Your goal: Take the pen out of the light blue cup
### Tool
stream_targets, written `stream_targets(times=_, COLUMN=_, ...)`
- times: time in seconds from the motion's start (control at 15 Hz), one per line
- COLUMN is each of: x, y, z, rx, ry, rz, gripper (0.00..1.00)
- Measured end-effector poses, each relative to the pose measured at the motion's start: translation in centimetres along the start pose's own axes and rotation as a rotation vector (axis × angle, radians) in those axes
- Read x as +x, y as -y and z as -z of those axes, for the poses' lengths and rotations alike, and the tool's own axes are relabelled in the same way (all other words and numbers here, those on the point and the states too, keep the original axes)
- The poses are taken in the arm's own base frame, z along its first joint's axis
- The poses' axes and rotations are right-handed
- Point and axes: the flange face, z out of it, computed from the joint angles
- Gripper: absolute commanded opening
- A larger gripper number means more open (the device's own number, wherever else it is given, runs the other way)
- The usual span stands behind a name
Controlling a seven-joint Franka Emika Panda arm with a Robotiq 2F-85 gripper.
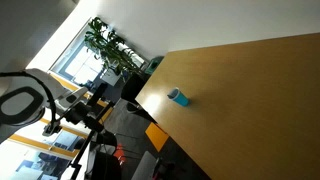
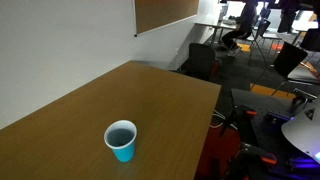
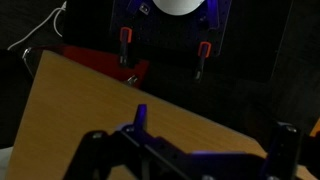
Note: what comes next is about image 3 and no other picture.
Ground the orange black bar clamp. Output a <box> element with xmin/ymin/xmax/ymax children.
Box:
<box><xmin>193</xmin><ymin>41</ymin><xmax>213</xmax><ymax>83</ymax></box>
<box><xmin>118</xmin><ymin>26</ymin><xmax>134</xmax><ymax>68</ymax></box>

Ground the dark perforated mounting plate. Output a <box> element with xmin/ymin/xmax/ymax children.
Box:
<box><xmin>109</xmin><ymin>0</ymin><xmax>233</xmax><ymax>60</ymax></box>

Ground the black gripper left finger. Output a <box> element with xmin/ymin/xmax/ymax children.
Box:
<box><xmin>63</xmin><ymin>103</ymin><xmax>191</xmax><ymax>180</ymax></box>

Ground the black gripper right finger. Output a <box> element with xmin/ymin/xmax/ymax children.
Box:
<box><xmin>259</xmin><ymin>121</ymin><xmax>303</xmax><ymax>180</ymax></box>

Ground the red floor mat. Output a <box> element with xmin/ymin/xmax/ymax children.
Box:
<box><xmin>42</xmin><ymin>44</ymin><xmax>150</xmax><ymax>90</ymax></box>

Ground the white cable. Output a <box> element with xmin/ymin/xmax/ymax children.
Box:
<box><xmin>7</xmin><ymin>0</ymin><xmax>68</xmax><ymax>52</ymax></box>

